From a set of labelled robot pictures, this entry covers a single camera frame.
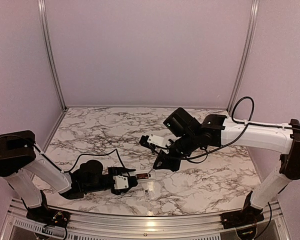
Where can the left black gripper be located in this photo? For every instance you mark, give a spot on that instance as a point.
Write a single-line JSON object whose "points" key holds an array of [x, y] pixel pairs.
{"points": [[116, 169]]}

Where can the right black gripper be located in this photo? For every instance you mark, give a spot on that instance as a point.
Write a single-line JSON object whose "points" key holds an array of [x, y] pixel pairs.
{"points": [[171, 165]]}

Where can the white remote control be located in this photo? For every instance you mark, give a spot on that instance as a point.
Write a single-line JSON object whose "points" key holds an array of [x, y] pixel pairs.
{"points": [[142, 177]]}

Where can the white battery cover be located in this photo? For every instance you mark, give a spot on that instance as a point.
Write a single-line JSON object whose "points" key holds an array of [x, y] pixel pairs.
{"points": [[147, 195]]}

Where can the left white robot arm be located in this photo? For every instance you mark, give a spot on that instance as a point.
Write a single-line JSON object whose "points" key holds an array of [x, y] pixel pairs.
{"points": [[19, 154]]}

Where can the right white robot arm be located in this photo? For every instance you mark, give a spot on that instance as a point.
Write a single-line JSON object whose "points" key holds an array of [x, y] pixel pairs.
{"points": [[220, 131]]}

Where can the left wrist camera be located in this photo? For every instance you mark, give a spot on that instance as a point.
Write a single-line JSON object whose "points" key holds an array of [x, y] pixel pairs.
{"points": [[121, 184]]}

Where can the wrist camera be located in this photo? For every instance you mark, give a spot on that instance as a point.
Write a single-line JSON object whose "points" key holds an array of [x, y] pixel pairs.
{"points": [[121, 184], [154, 142]]}

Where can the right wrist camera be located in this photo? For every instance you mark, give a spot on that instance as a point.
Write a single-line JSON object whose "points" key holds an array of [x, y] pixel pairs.
{"points": [[154, 142]]}

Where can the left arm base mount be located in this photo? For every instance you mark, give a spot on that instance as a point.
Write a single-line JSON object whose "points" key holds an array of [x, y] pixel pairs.
{"points": [[47, 215]]}

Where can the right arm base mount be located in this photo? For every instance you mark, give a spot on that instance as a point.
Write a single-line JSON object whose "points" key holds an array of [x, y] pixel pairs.
{"points": [[245, 216]]}

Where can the front aluminium rail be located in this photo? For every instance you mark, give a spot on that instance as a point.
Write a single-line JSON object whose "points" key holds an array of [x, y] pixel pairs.
{"points": [[94, 226]]}

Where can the right aluminium frame post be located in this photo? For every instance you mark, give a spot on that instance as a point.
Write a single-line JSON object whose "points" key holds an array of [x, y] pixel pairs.
{"points": [[252, 22]]}

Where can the aluminium frame post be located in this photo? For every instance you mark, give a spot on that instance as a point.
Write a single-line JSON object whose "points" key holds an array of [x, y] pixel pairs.
{"points": [[252, 22], [49, 51]]}

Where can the left aluminium frame post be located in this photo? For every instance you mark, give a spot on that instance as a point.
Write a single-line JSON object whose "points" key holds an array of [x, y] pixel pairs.
{"points": [[49, 51]]}

